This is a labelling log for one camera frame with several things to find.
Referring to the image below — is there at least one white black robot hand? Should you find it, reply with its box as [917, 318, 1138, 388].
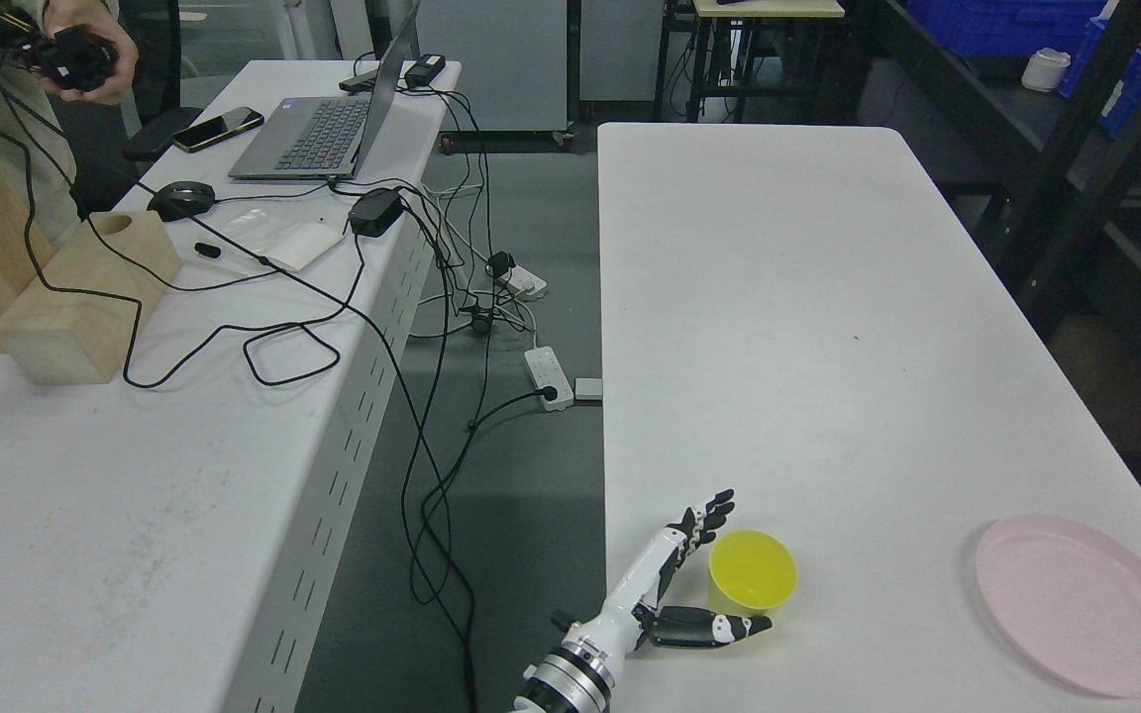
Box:
[558, 491, 772, 690]

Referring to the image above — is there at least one person's hand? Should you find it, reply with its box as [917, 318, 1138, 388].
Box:
[37, 1, 140, 107]

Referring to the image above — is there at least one yellow plastic cup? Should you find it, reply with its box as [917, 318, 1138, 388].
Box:
[706, 529, 798, 617]

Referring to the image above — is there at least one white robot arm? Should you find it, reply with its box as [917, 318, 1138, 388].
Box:
[511, 646, 615, 712]

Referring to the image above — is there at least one dark metal shelf rack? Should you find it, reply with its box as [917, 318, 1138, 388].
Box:
[858, 0, 1141, 338]

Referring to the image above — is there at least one black handheld controller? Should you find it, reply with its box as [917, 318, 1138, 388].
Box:
[13, 26, 119, 94]

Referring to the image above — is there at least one black smartphone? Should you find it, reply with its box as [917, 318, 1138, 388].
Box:
[171, 107, 265, 153]

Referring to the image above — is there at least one black computer mouse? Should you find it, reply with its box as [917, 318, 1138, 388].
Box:
[147, 180, 218, 222]

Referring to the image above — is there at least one silver laptop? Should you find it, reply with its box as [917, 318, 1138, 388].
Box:
[228, 1, 420, 181]

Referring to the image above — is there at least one white power strip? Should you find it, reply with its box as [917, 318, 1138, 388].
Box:
[493, 265, 549, 302]
[521, 345, 574, 411]

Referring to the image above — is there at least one white paper packet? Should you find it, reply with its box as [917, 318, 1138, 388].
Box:
[219, 209, 343, 272]

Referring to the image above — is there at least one wooden block with hole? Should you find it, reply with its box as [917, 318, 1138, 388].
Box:
[0, 211, 183, 384]

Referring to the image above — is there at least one black adapter behind laptop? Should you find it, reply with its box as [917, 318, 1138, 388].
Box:
[403, 52, 447, 90]

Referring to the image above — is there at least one black power adapter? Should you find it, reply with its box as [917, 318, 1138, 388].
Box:
[346, 188, 406, 238]

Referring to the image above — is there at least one white table right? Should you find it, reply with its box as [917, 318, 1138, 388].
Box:
[597, 123, 1141, 712]

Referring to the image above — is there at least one white table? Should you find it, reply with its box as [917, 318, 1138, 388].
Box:
[597, 123, 1141, 712]
[0, 59, 463, 713]

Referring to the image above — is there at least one pink plastic plate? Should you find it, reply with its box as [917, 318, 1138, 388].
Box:
[974, 515, 1141, 699]

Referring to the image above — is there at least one white table left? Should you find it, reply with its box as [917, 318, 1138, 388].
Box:
[0, 59, 463, 713]

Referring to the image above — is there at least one blue plastic crate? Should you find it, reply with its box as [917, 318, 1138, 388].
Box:
[907, 1, 1141, 137]

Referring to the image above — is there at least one black cable on table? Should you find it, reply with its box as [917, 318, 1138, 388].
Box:
[0, 30, 413, 389]

